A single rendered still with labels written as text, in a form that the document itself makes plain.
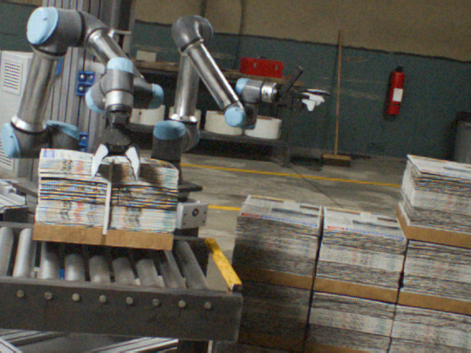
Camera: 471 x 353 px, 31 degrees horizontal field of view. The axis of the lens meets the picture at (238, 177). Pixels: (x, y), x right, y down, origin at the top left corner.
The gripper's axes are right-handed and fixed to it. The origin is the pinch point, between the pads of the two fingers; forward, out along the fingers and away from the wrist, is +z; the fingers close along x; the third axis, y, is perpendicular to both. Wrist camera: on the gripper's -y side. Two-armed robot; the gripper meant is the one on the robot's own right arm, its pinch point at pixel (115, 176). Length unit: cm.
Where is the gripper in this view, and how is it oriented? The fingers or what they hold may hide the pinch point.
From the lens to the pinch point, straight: 226.9
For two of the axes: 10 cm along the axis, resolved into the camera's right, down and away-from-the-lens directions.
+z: 0.1, 9.2, -3.9
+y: -2.2, 3.8, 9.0
